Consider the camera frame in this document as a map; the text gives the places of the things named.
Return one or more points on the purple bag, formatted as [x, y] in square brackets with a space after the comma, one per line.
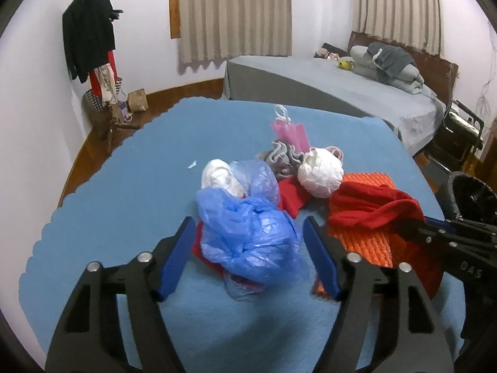
[122, 110]

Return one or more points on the bin with black bag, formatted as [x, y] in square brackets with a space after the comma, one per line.
[466, 194]

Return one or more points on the grey cloth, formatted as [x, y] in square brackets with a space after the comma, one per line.
[279, 159]

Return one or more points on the yellow plush toy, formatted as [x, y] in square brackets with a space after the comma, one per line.
[345, 64]

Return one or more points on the grey pillow pile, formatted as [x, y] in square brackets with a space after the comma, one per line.
[403, 79]

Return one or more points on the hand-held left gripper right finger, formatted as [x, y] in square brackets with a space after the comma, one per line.
[322, 260]

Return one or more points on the dark grey garment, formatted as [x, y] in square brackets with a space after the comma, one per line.
[392, 58]

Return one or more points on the pink sock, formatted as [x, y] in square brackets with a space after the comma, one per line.
[337, 151]

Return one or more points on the black chair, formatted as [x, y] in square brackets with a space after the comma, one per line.
[458, 132]

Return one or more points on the white crumpled paper ball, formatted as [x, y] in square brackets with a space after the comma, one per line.
[320, 175]

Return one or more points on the brown paper bag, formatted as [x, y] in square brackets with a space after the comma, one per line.
[138, 101]

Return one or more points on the blue plastic bag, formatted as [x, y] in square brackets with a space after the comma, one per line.
[248, 237]

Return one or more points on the beige garment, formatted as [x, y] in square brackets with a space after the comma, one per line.
[108, 81]

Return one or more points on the red garment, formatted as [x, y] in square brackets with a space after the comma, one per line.
[97, 85]

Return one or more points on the black pillow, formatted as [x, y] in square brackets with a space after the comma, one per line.
[337, 49]

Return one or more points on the large red cloth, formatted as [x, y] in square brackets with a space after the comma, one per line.
[365, 206]

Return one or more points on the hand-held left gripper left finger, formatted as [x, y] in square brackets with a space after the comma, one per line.
[176, 256]

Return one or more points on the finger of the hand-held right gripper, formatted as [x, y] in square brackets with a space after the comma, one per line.
[423, 231]

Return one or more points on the white crumpled plastic bag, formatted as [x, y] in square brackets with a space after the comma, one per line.
[217, 175]

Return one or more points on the bed with grey sheet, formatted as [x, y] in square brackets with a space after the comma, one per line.
[310, 81]

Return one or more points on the checked bag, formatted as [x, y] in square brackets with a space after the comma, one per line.
[93, 105]

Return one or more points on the wide beige striped curtain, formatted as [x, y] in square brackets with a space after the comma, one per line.
[233, 15]

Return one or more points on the narrow beige striped curtain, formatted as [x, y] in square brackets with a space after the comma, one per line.
[396, 4]

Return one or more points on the small red cloth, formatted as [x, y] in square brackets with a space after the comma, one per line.
[291, 198]

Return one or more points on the orange ribbed mat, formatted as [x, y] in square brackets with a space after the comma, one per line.
[365, 248]

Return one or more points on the wooden window frame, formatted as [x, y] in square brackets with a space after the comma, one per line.
[174, 4]

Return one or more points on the pink plush toy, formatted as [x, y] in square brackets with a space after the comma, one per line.
[325, 54]

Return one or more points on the clear plastic bag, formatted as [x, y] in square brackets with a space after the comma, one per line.
[258, 176]

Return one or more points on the white paper scrap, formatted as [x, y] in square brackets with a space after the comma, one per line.
[191, 164]

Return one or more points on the pink packet with white hanger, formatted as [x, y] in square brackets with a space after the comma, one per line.
[291, 134]

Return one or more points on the black jacket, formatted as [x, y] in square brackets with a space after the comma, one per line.
[87, 35]

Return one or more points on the wooden coat rack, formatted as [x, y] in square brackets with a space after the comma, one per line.
[110, 128]

